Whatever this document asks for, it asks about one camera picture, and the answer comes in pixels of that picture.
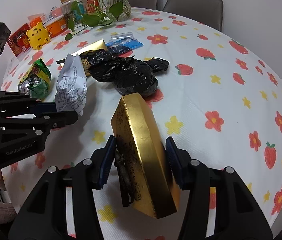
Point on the glass vase with plant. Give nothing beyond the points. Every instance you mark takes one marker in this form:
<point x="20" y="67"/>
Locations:
<point x="108" y="12"/>

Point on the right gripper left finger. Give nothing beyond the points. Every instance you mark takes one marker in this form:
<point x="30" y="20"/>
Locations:
<point x="43" y="214"/>

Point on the gold lid glass jar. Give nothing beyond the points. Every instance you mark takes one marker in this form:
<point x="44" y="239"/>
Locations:
<point x="73" y="10"/>

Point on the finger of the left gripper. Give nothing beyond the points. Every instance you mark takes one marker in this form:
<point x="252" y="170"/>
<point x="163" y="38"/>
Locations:
<point x="58" y="119"/>

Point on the yellow tiger figurine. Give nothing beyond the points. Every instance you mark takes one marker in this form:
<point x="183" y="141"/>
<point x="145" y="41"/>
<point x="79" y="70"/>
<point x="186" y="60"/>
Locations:
<point x="38" y="36"/>

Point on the orange packet in box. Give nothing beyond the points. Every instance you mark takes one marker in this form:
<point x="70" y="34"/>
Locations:
<point x="35" y="19"/>

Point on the green yellow snack bag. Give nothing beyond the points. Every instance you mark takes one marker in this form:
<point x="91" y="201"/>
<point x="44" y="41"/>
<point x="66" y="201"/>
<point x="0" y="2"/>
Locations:
<point x="36" y="81"/>

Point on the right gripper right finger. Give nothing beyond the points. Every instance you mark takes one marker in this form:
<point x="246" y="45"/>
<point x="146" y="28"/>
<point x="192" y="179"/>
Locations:
<point x="238" y="215"/>

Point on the orange round tub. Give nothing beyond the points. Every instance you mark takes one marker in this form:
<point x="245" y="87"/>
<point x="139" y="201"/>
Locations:
<point x="56" y="26"/>

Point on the red noodle box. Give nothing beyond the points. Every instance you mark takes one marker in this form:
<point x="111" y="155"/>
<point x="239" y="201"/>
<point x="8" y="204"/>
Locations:
<point x="18" y="41"/>

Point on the grey chair right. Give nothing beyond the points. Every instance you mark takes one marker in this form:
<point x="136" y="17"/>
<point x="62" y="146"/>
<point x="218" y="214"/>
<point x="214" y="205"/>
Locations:
<point x="209" y="12"/>

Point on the strawberry flower tablecloth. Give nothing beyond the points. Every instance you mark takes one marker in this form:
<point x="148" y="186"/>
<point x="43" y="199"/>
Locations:
<point x="217" y="99"/>

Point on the blue clear blister pack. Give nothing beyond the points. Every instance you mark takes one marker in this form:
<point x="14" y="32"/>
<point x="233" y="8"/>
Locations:
<point x="123" y="43"/>

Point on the black plastic bag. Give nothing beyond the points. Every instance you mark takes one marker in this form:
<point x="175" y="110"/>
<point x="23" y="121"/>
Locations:
<point x="127" y="74"/>

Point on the white paper receipt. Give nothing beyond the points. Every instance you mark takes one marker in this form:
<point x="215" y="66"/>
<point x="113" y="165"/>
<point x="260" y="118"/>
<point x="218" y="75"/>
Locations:
<point x="71" y="86"/>

